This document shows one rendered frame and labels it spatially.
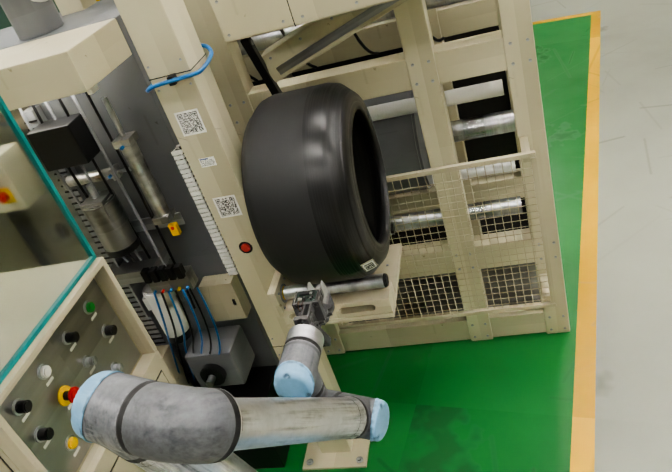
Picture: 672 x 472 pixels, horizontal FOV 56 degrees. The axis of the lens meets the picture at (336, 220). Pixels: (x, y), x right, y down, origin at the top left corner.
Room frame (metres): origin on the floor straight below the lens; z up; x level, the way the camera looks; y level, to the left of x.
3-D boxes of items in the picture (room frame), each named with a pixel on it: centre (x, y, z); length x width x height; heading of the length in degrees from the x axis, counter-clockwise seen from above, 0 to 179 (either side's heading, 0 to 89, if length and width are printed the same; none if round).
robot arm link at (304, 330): (1.18, 0.17, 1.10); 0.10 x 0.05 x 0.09; 71
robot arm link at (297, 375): (1.10, 0.19, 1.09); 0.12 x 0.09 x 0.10; 161
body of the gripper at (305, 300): (1.26, 0.14, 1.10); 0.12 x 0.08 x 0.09; 161
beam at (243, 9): (2.00, -0.18, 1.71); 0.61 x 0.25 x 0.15; 71
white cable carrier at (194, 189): (1.82, 0.37, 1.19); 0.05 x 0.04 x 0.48; 161
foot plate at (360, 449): (1.82, 0.28, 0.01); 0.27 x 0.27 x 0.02; 71
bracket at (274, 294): (1.81, 0.20, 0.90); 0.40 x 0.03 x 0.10; 161
